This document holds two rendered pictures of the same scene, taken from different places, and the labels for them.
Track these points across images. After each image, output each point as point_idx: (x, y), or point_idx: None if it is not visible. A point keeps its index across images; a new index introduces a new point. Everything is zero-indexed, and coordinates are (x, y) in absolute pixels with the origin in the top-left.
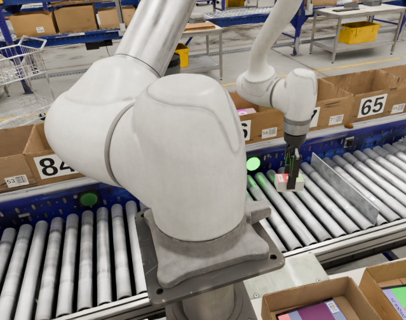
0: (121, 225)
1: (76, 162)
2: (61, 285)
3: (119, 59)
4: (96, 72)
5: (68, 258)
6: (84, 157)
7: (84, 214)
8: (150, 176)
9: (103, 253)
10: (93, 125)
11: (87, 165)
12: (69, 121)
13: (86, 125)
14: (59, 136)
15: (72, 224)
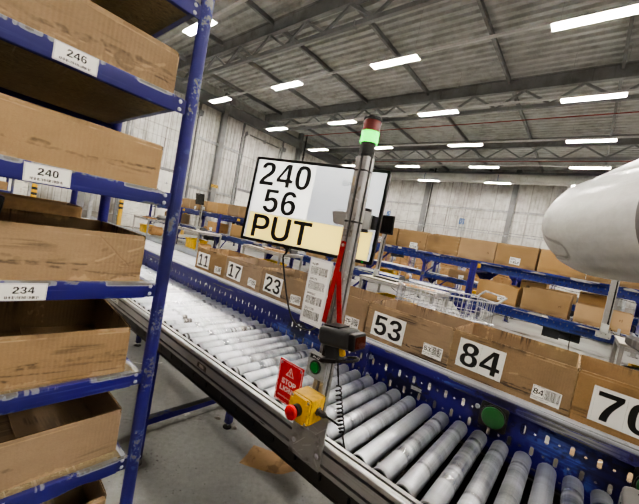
0: (523, 477)
1: (582, 219)
2: (418, 464)
3: None
4: None
5: (437, 450)
6: (601, 206)
7: (476, 431)
8: None
9: (483, 479)
10: (635, 172)
11: (601, 216)
12: (595, 182)
13: (623, 175)
14: (571, 198)
15: (458, 429)
